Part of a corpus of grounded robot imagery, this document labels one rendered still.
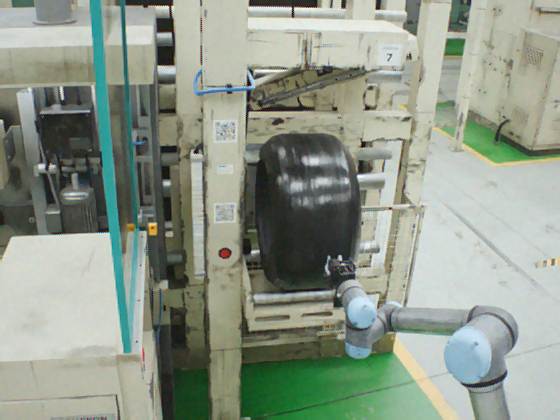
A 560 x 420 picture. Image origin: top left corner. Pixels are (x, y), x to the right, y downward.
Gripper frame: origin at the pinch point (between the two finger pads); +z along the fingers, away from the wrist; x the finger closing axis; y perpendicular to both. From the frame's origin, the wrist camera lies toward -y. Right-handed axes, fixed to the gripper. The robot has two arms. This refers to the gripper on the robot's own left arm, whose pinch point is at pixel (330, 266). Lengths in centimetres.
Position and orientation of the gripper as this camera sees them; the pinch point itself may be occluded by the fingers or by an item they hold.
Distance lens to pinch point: 190.4
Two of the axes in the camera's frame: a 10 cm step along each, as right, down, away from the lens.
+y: 0.3, -9.3, -3.6
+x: -9.8, 0.4, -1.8
